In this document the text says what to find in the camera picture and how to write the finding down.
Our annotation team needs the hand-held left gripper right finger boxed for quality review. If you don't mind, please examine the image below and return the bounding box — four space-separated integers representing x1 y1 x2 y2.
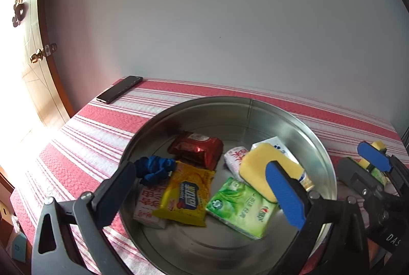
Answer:
265 160 372 275

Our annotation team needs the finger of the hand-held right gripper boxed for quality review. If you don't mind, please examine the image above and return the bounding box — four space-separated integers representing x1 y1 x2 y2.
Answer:
357 140 409 196
338 157 388 209

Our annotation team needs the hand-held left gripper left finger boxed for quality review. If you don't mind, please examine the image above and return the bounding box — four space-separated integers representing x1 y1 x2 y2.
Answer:
32 161 138 275

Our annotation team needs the white red-print packet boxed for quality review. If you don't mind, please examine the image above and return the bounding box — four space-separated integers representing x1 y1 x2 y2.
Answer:
132 185 167 230
223 147 252 182

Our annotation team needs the blue cloth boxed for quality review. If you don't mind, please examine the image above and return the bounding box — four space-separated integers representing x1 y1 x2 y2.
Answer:
133 155 177 188

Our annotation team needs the large green tissue pack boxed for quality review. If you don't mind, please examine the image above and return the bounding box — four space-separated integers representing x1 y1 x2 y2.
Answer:
206 177 279 239

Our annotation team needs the round metal tin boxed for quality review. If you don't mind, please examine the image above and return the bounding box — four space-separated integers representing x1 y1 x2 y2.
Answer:
118 96 338 275

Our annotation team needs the white blue-print tissue pack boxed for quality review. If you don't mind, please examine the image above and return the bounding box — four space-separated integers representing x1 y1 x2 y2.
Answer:
251 136 315 193

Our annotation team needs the yellow snack packet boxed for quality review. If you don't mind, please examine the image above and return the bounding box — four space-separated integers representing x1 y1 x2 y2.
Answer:
152 161 217 228

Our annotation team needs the red striped bedspread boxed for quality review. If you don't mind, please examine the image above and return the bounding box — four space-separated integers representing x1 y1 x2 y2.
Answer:
9 78 407 275

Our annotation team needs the dark red packet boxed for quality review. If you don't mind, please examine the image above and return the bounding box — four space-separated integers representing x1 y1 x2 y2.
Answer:
167 131 224 170

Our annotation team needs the black smartphone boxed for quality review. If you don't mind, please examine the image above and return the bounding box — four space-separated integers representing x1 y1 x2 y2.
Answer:
96 75 144 104

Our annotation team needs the blue box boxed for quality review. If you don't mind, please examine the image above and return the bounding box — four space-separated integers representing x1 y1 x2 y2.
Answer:
11 230 29 263

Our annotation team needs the cardboard box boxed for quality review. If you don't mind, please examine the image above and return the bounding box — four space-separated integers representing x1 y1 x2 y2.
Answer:
0 171 15 233

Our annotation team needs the wooden door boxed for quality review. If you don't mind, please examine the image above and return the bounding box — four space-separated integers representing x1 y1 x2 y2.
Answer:
0 0 71 161

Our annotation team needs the dark door ornament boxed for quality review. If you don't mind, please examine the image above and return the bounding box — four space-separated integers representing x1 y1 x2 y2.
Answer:
12 0 28 28

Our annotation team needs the brass door handle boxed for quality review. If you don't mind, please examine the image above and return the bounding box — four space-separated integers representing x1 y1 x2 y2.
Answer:
29 43 58 64

